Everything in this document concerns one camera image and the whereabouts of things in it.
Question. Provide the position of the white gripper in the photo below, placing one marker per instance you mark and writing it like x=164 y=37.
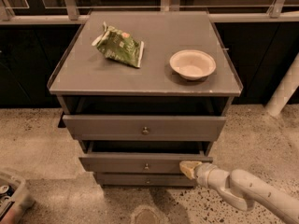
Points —
x=203 y=172

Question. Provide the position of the grey drawer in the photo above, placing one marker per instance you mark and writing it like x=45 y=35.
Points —
x=129 y=157
x=138 y=180
x=161 y=128

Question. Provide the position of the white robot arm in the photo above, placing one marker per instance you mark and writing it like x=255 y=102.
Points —
x=259 y=145

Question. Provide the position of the brass middle drawer knob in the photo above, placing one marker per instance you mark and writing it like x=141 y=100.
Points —
x=146 y=167

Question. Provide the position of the brass top drawer knob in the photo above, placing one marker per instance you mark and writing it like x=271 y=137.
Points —
x=145 y=130

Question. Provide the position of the grey bottom drawer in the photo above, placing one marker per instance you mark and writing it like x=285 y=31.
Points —
x=138 y=180

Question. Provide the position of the grey wooden drawer cabinet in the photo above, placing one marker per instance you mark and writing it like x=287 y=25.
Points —
x=86 y=83

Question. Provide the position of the grey top drawer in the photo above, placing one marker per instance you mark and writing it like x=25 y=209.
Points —
x=161 y=128

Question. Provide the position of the white paper bowl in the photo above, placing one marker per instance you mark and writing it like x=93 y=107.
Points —
x=192 y=64

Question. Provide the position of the green chip bag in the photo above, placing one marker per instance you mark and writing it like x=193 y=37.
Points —
x=119 y=46

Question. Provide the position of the clear plastic storage bin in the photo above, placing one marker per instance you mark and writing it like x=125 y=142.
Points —
x=14 y=204

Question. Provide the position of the soda can in bin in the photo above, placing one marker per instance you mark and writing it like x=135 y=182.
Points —
x=4 y=190

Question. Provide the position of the metal railing with glass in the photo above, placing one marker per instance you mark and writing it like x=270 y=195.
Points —
x=78 y=11

